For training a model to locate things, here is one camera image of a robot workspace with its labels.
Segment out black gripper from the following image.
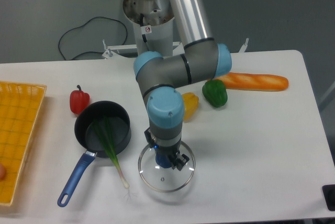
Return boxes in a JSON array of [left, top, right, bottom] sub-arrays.
[[144, 128, 189, 171]]

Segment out glass pot lid blue knob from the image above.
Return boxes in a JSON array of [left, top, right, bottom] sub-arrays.
[[138, 142, 196, 193]]

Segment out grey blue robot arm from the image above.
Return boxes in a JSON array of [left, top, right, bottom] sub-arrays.
[[123, 0, 232, 170]]

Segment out yellow bell pepper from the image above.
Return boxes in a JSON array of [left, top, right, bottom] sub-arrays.
[[182, 93, 199, 121]]

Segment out green onion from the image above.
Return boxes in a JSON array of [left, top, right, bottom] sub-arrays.
[[92, 117, 130, 189]]

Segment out green bell pepper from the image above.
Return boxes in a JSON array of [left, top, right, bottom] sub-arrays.
[[202, 80, 228, 108]]

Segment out red bell pepper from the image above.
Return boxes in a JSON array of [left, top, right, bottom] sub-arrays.
[[69, 85, 90, 115]]

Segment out orange baguette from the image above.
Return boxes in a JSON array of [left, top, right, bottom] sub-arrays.
[[214, 72, 289, 92]]

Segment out yellow wicker basket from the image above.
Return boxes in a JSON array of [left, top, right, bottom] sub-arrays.
[[1, 81, 47, 206]]

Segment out black device at table edge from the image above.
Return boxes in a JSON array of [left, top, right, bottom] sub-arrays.
[[322, 184, 335, 211]]

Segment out black pot blue handle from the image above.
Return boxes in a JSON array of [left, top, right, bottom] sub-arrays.
[[57, 101, 131, 207]]

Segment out black cable on floor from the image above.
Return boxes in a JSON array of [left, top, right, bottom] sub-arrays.
[[58, 16, 128, 61]]

